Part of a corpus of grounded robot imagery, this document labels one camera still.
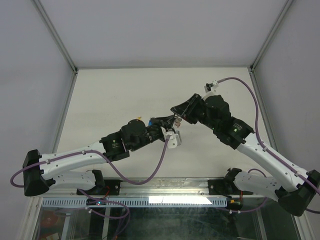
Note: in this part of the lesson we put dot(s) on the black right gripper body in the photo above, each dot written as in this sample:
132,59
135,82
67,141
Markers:
197,113

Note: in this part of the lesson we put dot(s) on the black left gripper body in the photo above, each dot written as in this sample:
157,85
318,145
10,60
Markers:
153,133

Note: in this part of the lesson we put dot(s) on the silver keys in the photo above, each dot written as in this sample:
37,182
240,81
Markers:
177,121

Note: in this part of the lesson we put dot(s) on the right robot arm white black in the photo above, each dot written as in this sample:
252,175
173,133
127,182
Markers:
293,187

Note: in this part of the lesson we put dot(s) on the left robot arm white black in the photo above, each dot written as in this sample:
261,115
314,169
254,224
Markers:
44,172

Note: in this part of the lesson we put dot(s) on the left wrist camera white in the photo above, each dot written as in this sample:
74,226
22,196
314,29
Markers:
172,136

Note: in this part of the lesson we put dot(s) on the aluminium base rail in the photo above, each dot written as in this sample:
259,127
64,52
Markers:
115,187

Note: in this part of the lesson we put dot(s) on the white cable duct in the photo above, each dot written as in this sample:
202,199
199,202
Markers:
133,202

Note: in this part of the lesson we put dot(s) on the aluminium frame post right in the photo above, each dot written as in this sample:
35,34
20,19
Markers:
272,33

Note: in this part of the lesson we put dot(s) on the aluminium frame post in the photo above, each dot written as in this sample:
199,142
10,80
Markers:
272,33
39,7

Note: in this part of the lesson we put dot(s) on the aluminium frame post left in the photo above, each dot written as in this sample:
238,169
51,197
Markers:
39,7

